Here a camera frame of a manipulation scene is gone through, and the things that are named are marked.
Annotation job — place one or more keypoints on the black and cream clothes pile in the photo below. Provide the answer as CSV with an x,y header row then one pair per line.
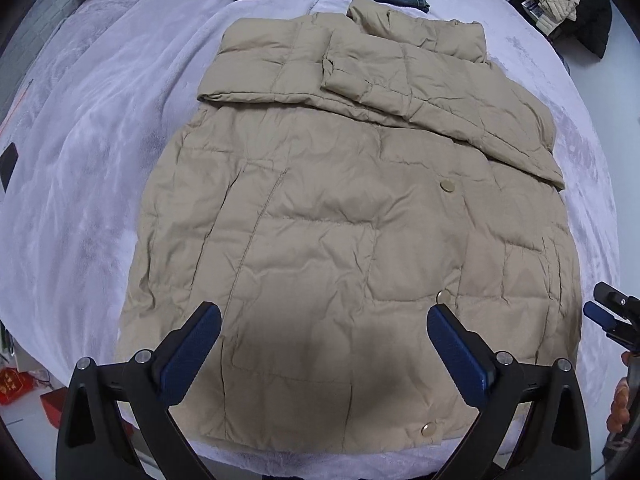
x,y
595,20

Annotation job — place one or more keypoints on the lavender fleece blanket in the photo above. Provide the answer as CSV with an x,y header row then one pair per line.
x,y
85,185

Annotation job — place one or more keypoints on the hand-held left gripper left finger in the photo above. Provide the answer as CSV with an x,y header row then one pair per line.
x,y
192,347

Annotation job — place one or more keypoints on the person's right hand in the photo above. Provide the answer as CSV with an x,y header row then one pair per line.
x,y
620,402

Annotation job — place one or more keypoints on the beige quilted garment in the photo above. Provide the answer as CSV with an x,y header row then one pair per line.
x,y
555,5

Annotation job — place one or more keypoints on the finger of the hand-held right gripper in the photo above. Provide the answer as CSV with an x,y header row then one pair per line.
x,y
622,300
602,317

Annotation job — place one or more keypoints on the red paper packet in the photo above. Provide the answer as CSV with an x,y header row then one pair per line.
x,y
15,386

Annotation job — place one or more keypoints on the red box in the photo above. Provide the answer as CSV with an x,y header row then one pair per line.
x,y
54,407

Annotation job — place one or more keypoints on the grey quilted headboard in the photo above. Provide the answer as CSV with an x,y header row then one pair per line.
x,y
27,35

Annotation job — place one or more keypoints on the beige puffer jacket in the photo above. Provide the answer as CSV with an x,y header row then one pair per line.
x,y
320,220

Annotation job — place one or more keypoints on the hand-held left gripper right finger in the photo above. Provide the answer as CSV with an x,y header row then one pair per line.
x,y
457,350

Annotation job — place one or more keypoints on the black flat object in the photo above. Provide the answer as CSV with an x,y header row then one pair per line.
x,y
7,165

